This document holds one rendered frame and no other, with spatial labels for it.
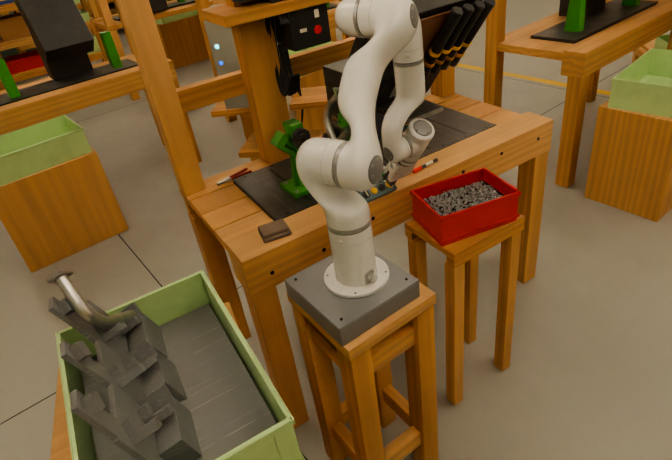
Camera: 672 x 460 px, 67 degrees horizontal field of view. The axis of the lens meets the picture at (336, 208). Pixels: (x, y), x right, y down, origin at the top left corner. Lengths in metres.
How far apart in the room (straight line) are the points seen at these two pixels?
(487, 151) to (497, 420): 1.08
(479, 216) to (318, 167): 0.71
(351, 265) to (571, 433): 1.25
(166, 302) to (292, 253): 0.44
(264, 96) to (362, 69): 0.93
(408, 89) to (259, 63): 0.78
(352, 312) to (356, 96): 0.56
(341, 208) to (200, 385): 0.57
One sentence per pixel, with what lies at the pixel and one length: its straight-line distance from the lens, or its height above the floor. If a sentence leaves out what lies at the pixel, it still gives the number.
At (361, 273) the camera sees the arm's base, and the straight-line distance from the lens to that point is 1.40.
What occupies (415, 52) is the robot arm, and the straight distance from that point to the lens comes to 1.50.
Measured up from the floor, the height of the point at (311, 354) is 0.63.
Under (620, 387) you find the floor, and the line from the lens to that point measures 2.49.
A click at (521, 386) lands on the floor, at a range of 2.39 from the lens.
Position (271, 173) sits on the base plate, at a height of 0.90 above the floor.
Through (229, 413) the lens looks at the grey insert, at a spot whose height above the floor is 0.85.
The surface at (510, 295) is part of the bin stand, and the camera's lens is 2.12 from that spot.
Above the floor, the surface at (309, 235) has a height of 0.89.
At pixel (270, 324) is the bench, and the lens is 1.85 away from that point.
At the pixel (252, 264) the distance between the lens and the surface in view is 1.66.
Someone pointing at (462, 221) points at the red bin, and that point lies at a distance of 1.74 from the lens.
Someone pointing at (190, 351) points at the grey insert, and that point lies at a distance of 1.49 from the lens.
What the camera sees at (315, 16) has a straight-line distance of 2.09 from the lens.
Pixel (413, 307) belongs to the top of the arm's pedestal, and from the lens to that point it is 1.46.
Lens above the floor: 1.86
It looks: 32 degrees down
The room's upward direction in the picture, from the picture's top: 8 degrees counter-clockwise
